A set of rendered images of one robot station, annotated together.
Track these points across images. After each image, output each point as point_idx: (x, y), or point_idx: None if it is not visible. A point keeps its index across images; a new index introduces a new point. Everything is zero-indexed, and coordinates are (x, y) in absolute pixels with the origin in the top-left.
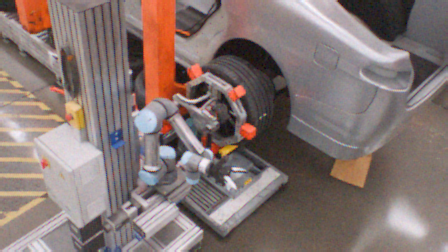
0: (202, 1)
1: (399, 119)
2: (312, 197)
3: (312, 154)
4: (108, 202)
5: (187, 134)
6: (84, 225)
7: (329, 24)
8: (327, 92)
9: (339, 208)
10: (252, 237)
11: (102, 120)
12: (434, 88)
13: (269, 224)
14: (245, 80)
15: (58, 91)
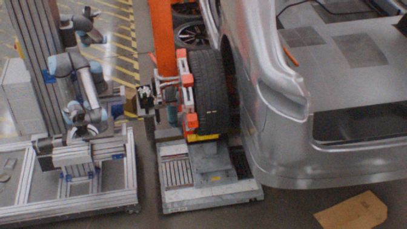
0: (281, 6)
1: (306, 157)
2: (275, 225)
3: (316, 188)
4: (44, 127)
5: (86, 88)
6: (36, 140)
7: (251, 29)
8: (248, 102)
9: None
10: (186, 228)
11: (32, 55)
12: (386, 143)
13: (211, 225)
14: (203, 72)
15: (151, 57)
